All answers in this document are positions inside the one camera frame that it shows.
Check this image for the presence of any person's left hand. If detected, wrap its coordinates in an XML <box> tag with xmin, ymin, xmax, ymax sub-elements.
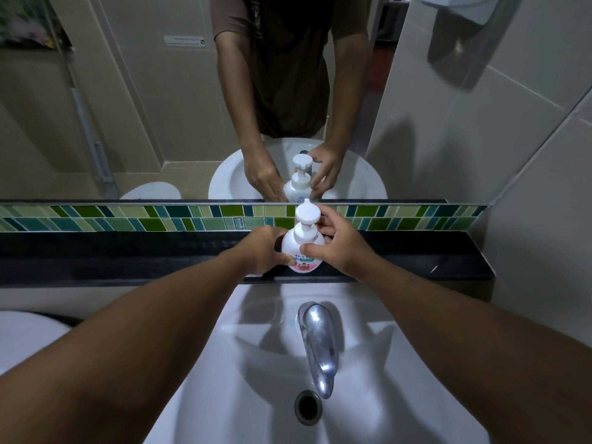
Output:
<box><xmin>221</xmin><ymin>225</ymin><xmax>297</xmax><ymax>277</ymax></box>

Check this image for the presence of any person's right hand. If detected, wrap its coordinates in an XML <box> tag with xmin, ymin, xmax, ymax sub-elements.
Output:
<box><xmin>300</xmin><ymin>203</ymin><xmax>382</xmax><ymax>282</ymax></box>

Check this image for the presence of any white soap pump bottle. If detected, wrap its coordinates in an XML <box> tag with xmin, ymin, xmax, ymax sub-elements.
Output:
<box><xmin>281</xmin><ymin>199</ymin><xmax>326</xmax><ymax>274</ymax></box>

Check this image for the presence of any person's right forearm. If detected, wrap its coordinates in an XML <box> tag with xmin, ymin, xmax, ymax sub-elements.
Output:
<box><xmin>360</xmin><ymin>262</ymin><xmax>592</xmax><ymax>444</ymax></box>

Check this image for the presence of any person's left forearm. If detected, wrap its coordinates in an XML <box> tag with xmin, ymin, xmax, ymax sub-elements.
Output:
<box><xmin>0</xmin><ymin>252</ymin><xmax>246</xmax><ymax>444</ymax></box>

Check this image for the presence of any chrome faucet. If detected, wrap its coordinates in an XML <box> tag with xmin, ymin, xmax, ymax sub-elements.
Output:
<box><xmin>296</xmin><ymin>301</ymin><xmax>341</xmax><ymax>401</ymax></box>

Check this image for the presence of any white ceramic sink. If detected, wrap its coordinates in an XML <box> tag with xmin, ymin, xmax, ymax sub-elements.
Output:
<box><xmin>143</xmin><ymin>278</ymin><xmax>492</xmax><ymax>444</ymax></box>

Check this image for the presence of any metal sink drain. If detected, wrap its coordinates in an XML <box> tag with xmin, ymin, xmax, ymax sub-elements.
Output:
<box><xmin>294</xmin><ymin>389</ymin><xmax>323</xmax><ymax>427</ymax></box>

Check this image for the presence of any green mosaic tile strip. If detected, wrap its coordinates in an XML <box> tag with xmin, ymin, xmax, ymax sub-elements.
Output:
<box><xmin>0</xmin><ymin>204</ymin><xmax>489</xmax><ymax>233</ymax></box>

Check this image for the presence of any black stone ledge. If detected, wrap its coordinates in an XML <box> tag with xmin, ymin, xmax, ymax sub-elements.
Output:
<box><xmin>0</xmin><ymin>230</ymin><xmax>495</xmax><ymax>288</ymax></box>

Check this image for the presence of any white toilet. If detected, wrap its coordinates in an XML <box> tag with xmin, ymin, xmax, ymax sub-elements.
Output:
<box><xmin>0</xmin><ymin>310</ymin><xmax>73</xmax><ymax>376</ymax></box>

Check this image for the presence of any wall mirror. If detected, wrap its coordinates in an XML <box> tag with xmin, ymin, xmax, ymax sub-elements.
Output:
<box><xmin>0</xmin><ymin>0</ymin><xmax>449</xmax><ymax>203</ymax></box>

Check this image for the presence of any white wall-mounted unit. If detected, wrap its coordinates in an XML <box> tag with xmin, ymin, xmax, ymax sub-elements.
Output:
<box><xmin>409</xmin><ymin>0</ymin><xmax>501</xmax><ymax>25</ymax></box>

